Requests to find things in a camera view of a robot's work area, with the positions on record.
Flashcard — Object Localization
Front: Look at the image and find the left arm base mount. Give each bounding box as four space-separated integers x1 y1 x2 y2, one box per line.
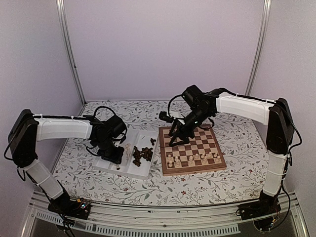
48 193 91 220

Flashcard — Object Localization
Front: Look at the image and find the front aluminium rail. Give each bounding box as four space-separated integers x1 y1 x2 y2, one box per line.
21 191 309 237

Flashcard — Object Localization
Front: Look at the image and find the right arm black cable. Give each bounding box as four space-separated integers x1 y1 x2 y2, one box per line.
166 94 186 119

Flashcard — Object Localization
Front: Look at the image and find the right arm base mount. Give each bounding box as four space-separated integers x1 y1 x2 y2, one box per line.
236 192 281 232

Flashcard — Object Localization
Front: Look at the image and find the left aluminium frame post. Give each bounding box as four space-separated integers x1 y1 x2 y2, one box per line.
56 0 86 105

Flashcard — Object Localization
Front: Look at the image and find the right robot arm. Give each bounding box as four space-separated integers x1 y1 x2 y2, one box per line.
167 85 302 215

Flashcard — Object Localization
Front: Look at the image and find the aluminium frame post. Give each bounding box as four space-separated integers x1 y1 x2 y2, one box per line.
56 0 86 105
245 0 272 96

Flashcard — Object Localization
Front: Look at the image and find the right aluminium frame post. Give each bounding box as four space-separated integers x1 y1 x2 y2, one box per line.
245 0 272 96

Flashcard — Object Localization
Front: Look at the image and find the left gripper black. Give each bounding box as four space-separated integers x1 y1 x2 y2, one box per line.
95 137 125 164

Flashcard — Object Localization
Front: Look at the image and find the light chess king piece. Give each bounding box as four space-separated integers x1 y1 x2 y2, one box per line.
188 156 194 166

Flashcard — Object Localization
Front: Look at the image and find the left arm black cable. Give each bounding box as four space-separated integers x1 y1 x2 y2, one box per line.
93 106 117 121

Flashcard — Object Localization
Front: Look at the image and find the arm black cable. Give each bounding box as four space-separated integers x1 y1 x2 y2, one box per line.
166 94 186 119
93 106 117 121

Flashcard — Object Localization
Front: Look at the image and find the white plastic compartment tray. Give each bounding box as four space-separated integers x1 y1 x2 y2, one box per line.
92 128 158 180

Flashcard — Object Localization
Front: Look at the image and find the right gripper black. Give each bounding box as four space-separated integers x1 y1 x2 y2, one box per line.
168 107 211 147

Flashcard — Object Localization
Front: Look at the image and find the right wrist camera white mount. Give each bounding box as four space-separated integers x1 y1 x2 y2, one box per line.
158 111 186 124

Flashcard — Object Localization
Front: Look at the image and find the pile of light chess pieces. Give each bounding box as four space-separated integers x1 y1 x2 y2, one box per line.
116 143 131 170

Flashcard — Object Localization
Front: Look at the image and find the floral patterned table mat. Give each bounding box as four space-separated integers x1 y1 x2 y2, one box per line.
48 99 282 207

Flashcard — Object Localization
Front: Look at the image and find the wooden chess board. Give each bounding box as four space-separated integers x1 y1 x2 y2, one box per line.
159 124 227 176

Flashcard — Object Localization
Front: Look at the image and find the pile of dark chess pieces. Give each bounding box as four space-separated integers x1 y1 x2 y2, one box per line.
132 137 157 167

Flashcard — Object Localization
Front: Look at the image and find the light chess bishop piece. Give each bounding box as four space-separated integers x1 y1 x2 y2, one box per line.
175 159 181 167

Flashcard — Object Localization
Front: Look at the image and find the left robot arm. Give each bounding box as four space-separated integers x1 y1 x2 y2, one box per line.
5 109 127 214

